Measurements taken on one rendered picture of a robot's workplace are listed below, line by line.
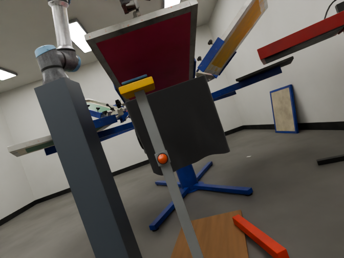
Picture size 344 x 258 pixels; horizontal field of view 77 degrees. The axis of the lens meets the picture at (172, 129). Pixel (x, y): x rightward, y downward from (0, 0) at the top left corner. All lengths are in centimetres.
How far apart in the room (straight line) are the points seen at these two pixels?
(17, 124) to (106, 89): 245
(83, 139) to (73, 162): 13
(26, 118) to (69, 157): 547
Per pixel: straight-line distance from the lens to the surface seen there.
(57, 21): 163
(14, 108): 692
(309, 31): 201
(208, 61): 198
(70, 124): 130
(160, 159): 81
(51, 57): 146
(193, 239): 96
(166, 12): 122
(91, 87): 615
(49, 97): 137
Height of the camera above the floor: 76
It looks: 1 degrees down
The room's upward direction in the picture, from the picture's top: 20 degrees counter-clockwise
